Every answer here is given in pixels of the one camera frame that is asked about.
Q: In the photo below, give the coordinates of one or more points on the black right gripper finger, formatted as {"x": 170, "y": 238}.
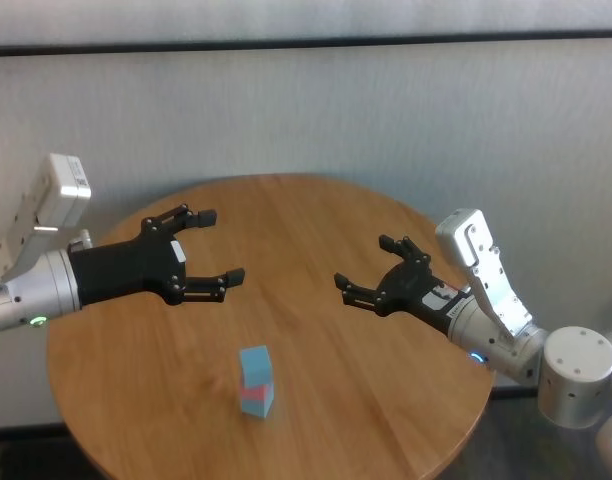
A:
{"x": 411, "y": 250}
{"x": 358, "y": 295}

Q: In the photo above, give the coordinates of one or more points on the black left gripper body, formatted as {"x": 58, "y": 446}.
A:
{"x": 126, "y": 270}

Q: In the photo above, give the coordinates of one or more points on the black wall rail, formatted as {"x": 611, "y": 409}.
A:
{"x": 306, "y": 44}

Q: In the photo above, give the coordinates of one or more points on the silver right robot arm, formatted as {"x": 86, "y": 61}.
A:
{"x": 576, "y": 375}

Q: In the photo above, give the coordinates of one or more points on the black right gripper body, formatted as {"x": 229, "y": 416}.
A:
{"x": 408, "y": 290}

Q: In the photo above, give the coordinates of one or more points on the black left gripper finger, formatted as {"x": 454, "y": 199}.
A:
{"x": 178, "y": 217}
{"x": 206, "y": 290}

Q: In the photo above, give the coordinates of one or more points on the pink cube block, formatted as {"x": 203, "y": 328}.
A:
{"x": 253, "y": 392}

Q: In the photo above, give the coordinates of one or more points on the light blue cube block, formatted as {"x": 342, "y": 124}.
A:
{"x": 256, "y": 407}
{"x": 256, "y": 365}

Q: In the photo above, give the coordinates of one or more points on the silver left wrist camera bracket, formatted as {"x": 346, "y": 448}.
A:
{"x": 51, "y": 200}

